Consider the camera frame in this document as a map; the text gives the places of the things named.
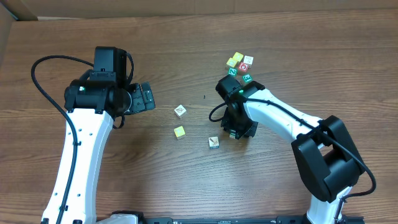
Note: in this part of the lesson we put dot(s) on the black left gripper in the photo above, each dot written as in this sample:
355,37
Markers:
142,97

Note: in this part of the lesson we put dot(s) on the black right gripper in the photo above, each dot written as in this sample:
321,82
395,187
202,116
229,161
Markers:
237,130

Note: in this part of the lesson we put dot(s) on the white feather picture block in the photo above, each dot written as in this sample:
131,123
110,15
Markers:
213,142

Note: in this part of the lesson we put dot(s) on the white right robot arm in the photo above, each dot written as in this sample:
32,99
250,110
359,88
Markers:
328,161

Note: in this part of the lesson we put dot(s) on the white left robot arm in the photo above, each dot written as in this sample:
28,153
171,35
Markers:
92,103

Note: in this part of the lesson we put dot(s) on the white leaf picture block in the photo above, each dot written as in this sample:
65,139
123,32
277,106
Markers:
180,111

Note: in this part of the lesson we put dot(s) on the green E letter block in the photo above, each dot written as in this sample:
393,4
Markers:
247,78

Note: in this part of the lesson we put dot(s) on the green Z letter block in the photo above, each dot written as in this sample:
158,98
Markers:
232,72

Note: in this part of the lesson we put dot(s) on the yellow lone block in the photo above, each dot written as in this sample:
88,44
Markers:
179,132

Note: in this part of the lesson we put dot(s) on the red letter block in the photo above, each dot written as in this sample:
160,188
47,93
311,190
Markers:
243,68

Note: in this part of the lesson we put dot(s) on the yellow block near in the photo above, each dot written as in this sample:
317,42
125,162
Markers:
231,63

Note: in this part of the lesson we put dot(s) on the plain white wooden block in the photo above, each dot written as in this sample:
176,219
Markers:
248,60

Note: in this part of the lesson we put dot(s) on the yellow block far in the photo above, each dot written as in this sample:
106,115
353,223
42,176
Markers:
238,56

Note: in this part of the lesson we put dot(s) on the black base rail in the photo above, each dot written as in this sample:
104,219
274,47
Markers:
139,218

